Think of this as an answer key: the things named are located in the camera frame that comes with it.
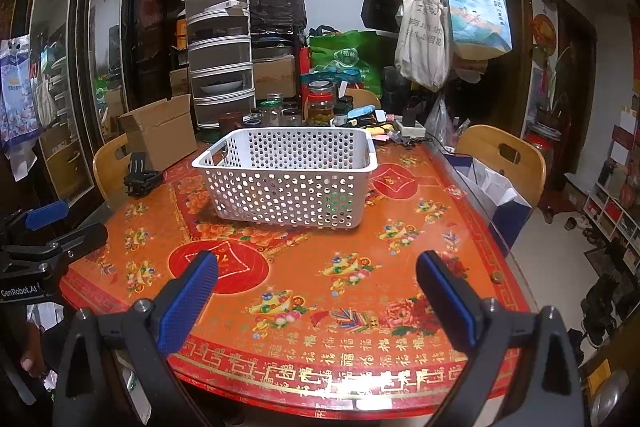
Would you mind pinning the brown round pot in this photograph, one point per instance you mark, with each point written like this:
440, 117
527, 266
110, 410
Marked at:
230, 122

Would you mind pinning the dark lidded bottle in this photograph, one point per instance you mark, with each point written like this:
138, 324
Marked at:
339, 114

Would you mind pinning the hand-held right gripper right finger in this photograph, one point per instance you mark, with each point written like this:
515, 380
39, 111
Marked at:
445, 302

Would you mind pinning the red round wall ornament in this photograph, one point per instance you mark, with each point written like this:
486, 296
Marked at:
544, 34

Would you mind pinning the dark wooden mirrored wardrobe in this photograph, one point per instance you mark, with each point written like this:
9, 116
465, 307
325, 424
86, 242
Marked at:
150, 7

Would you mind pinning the large glass pickle jar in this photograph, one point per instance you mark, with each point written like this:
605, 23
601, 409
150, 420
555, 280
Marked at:
320, 107

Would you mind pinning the beige canvas tote bag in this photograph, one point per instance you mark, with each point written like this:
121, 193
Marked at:
422, 42

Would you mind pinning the dark wooden door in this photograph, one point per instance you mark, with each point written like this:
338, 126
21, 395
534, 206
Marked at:
575, 82

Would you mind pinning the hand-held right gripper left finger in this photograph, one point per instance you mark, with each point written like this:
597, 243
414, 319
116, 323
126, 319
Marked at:
192, 297

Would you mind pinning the potted orchid plant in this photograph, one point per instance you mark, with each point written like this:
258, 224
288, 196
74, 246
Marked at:
552, 92

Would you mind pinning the blue case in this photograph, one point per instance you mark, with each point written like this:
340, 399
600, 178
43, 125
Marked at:
362, 112

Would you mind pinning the blue white snack bag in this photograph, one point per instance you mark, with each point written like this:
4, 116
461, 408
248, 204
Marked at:
15, 92

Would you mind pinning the wooden chair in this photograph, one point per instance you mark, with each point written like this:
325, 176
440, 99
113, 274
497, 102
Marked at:
107, 177
365, 99
525, 167

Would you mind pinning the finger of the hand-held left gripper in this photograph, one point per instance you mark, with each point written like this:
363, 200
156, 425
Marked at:
85, 239
47, 213

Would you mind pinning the illustrated blue tote bag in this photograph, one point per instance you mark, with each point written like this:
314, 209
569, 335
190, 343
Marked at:
477, 19

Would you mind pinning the person's left hand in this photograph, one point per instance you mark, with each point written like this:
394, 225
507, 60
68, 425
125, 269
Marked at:
32, 347

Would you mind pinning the black shoe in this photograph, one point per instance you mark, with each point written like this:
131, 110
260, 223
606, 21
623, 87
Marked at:
600, 302

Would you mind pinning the black folding phone stand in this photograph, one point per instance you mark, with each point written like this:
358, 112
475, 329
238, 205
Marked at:
142, 179

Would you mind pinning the white power strip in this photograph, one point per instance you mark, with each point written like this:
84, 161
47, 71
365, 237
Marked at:
410, 130

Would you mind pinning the small glass jar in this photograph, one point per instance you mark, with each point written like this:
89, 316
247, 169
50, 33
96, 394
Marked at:
270, 113

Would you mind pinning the taped cardboard box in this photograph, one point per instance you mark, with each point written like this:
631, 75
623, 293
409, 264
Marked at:
275, 77

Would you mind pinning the orange red printed tablecloth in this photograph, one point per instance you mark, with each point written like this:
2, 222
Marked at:
300, 257

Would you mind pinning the green shopping bag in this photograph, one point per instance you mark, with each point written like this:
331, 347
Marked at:
345, 57

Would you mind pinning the tiered food storage rack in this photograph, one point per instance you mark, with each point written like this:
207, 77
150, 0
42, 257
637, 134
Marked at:
220, 57

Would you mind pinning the white perforated plastic basket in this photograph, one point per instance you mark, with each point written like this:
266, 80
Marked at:
280, 187

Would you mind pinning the open cardboard box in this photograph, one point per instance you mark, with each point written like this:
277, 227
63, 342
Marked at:
160, 132

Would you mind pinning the blue white paper bag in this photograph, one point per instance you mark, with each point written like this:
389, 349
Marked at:
510, 219

